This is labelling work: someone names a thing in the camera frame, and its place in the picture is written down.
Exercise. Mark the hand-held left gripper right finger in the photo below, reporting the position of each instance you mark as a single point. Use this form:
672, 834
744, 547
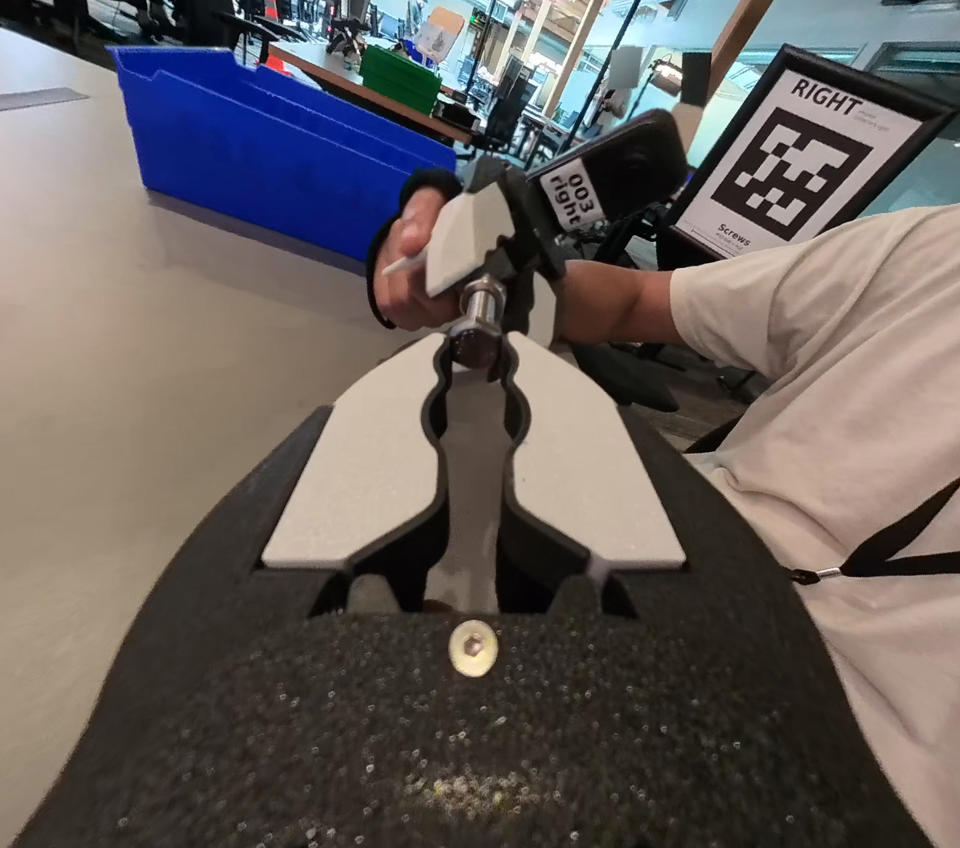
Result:
600, 480

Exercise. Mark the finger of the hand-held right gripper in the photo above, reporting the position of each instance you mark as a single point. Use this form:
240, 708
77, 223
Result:
405, 263
465, 240

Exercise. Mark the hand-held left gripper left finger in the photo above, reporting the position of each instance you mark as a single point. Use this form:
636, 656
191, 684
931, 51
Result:
352, 473

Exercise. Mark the steel hex bolt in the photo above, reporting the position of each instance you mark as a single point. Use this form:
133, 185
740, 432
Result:
484, 304

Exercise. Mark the blue plastic bin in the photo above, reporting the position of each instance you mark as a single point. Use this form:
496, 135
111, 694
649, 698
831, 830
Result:
262, 150

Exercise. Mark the person's right forearm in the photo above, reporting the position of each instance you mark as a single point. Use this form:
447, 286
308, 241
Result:
615, 300

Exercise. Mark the person's right hand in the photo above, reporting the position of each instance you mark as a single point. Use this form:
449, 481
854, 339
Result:
405, 304

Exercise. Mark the framed marker sign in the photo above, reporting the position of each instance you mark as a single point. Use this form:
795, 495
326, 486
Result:
795, 165

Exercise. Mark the green plastic crate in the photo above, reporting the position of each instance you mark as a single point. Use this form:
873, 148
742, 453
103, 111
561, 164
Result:
397, 79

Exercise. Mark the long wooden table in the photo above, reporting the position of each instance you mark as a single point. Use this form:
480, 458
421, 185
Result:
337, 75

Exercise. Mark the person in white shirt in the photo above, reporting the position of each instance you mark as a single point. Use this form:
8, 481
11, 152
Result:
787, 375

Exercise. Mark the orange traffic cone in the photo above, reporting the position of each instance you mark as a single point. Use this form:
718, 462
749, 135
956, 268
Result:
271, 8

